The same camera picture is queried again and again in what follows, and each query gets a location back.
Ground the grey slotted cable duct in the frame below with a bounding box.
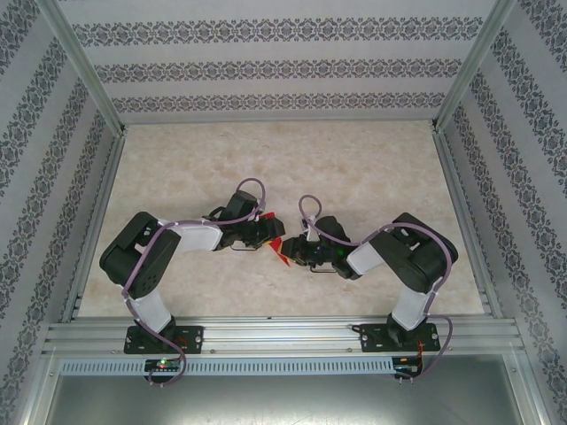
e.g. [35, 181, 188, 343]
[58, 357, 396, 376]

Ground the aluminium frame post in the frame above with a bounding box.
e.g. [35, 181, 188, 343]
[430, 0, 518, 134]
[34, 0, 129, 136]

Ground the grey metal sheet panel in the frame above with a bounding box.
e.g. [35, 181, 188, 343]
[26, 353, 546, 425]

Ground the aluminium table side rail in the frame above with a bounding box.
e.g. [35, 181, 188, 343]
[59, 126, 129, 323]
[430, 126, 505, 321]

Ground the red square paper sheet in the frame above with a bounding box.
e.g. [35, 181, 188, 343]
[258, 211, 292, 268]

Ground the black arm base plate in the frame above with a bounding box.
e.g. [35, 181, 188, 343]
[122, 325, 206, 355]
[358, 322, 442, 354]

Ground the small circuit board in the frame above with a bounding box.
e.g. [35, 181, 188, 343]
[392, 356, 426, 378]
[142, 358, 183, 382]

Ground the long aluminium mounting rail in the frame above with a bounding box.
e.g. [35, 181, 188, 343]
[42, 314, 527, 356]

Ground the aluminium frame bar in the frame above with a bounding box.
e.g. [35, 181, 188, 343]
[12, 349, 61, 425]
[504, 349, 555, 425]

